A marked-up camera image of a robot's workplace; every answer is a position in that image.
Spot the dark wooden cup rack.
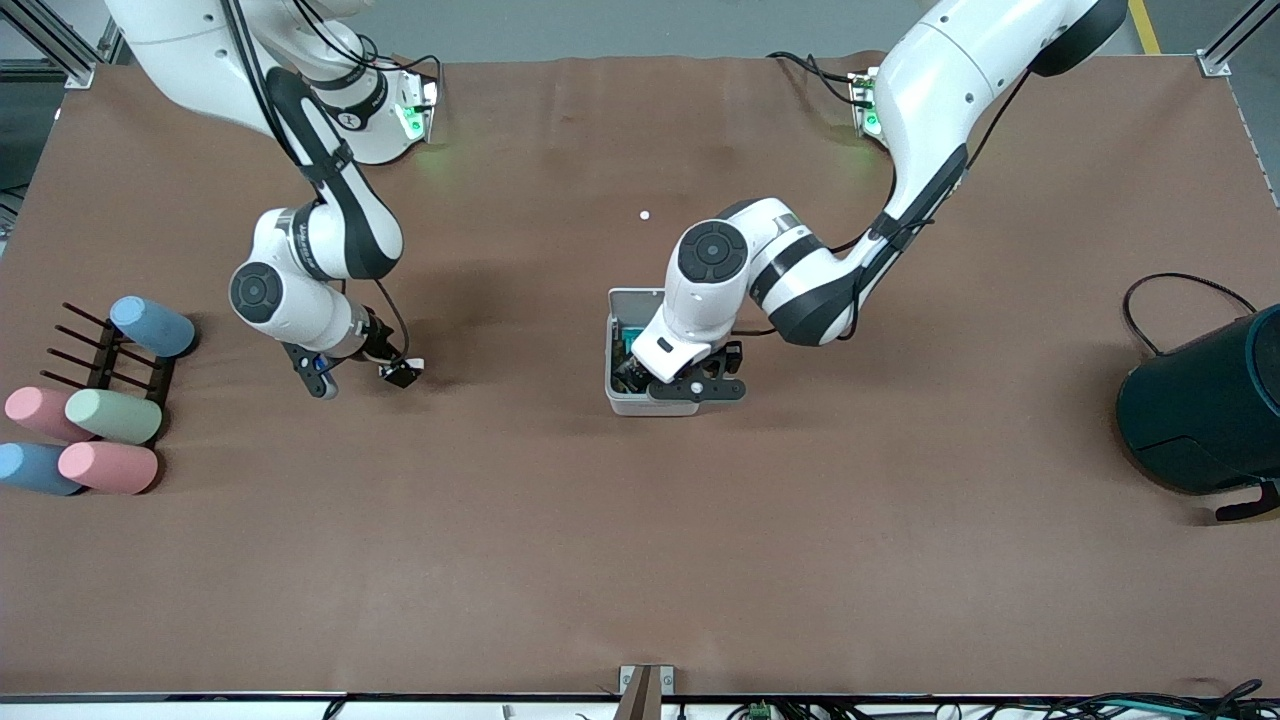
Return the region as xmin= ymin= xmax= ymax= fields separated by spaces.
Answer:
xmin=42 ymin=302 xmax=179 ymax=421

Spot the black cable bundle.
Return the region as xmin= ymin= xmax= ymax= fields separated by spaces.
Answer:
xmin=1040 ymin=680 xmax=1280 ymax=720

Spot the metal table edge bracket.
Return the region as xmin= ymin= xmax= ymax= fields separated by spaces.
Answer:
xmin=618 ymin=664 xmax=676 ymax=720

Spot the dark teal cylindrical device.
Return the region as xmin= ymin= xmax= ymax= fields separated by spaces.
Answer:
xmin=1116 ymin=304 xmax=1280 ymax=522

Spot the green plastic cup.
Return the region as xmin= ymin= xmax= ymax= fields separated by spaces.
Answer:
xmin=65 ymin=389 xmax=164 ymax=446

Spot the blue plastic cup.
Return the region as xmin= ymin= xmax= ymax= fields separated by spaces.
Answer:
xmin=0 ymin=443 xmax=86 ymax=497
xmin=108 ymin=296 xmax=198 ymax=359

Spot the brown table cover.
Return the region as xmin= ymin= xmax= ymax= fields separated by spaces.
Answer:
xmin=0 ymin=50 xmax=1280 ymax=698

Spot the pink plastic cup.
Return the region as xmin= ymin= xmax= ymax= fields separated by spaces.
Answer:
xmin=4 ymin=387 xmax=96 ymax=443
xmin=58 ymin=441 xmax=160 ymax=495

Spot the white desktop trash bin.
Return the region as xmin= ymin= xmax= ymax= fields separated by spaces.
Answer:
xmin=605 ymin=288 xmax=701 ymax=418

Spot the white trash bin lid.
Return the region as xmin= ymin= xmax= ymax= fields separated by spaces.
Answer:
xmin=608 ymin=288 xmax=668 ymax=323

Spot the thin black device cable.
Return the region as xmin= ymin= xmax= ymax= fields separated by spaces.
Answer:
xmin=1122 ymin=271 xmax=1258 ymax=357

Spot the aluminium frame strut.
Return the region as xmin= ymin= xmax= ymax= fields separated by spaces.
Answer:
xmin=1198 ymin=0 xmax=1280 ymax=79
xmin=0 ymin=0 xmax=111 ymax=91

